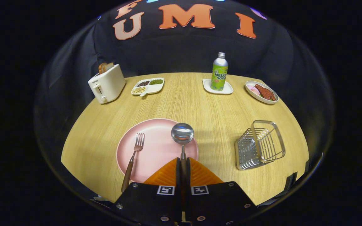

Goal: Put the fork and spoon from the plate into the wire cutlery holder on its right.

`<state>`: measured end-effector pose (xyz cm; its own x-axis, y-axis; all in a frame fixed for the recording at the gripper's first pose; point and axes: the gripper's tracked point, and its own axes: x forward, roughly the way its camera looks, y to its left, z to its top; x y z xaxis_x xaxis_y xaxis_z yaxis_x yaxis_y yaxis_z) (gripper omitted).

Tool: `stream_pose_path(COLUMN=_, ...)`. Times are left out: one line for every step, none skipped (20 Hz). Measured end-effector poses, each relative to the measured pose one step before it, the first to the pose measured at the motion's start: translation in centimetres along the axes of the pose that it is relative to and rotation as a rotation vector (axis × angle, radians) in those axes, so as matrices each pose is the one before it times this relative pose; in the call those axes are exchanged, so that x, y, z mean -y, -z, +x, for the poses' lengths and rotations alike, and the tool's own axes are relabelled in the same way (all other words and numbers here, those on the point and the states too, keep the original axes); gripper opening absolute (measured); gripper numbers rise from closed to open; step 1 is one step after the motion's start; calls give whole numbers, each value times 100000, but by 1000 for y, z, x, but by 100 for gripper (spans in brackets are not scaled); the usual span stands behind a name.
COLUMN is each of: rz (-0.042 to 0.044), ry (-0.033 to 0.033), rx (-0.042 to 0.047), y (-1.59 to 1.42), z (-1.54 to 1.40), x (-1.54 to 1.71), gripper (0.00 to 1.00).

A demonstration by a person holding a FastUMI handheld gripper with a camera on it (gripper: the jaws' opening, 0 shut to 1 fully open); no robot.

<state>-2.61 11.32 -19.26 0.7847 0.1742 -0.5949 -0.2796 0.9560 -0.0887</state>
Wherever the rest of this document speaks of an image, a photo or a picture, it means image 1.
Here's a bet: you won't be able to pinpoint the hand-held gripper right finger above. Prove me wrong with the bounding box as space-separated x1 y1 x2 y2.
186 158 258 226

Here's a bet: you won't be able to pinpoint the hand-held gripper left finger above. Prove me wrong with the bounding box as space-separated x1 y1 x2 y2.
110 158 181 225

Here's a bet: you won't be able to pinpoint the metal fork with wooden handle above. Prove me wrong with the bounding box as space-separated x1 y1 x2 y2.
121 133 145 193

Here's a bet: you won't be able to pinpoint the metal spoon with wooden handle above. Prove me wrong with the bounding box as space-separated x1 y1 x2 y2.
171 123 194 223

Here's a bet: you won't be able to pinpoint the pink round plate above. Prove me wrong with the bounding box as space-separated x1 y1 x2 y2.
116 118 199 184

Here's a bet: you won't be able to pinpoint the white oval food plate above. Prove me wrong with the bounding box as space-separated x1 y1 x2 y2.
245 81 279 105

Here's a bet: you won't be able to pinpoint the white divided bean dish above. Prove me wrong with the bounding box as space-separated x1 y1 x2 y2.
131 78 165 97

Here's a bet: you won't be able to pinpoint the white square coaster tray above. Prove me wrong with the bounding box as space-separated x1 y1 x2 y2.
202 78 234 95

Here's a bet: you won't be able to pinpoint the red meat piece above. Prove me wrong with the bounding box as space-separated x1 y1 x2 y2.
254 84 277 101

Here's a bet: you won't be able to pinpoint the cream toaster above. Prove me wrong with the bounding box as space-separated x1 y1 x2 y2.
88 64 126 104

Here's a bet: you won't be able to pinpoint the green soda bottle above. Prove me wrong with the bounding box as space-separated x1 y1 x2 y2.
211 52 228 91

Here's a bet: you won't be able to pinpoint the toasted bread slices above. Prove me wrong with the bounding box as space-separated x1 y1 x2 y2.
98 62 114 74

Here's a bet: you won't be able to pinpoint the metal wire basket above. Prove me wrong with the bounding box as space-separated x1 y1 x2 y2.
234 120 286 170

